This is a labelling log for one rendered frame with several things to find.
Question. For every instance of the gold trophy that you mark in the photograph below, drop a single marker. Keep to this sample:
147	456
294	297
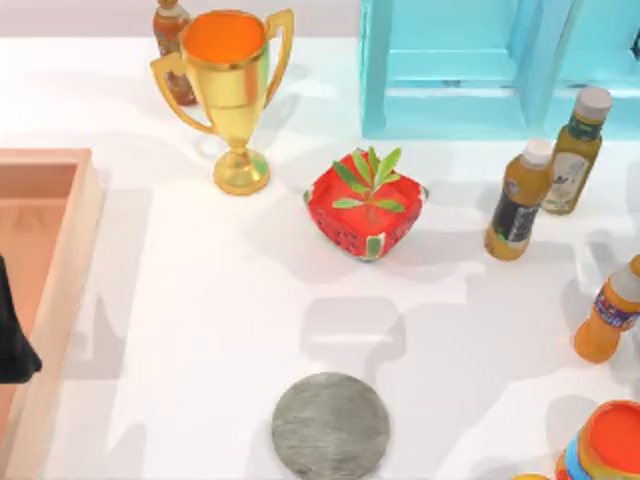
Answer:
231	95

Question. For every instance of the brown bottle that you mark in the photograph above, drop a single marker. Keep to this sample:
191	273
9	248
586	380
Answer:
170	30

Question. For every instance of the olive green bottle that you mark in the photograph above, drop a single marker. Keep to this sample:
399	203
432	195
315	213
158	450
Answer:
572	160

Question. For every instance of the yellow bottle with dark label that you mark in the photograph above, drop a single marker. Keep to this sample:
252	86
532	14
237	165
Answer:
517	205

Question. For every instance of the light blue rack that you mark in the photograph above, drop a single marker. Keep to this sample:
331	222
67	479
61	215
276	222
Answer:
450	105

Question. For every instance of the orange bottle with purple label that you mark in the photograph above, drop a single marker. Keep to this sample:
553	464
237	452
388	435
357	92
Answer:
602	320

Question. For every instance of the yellow object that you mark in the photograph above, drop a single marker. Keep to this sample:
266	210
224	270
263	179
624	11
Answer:
530	477

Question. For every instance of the red plant pot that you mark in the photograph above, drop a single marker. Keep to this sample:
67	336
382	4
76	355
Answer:
365	215

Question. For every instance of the round grey coaster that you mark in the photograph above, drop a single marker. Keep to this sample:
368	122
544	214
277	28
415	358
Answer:
330	426

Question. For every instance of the shallow salmon-coloured box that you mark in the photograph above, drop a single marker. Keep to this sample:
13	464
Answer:
60	210

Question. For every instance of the stack of coloured rings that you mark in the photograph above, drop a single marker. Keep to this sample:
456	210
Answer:
607	440

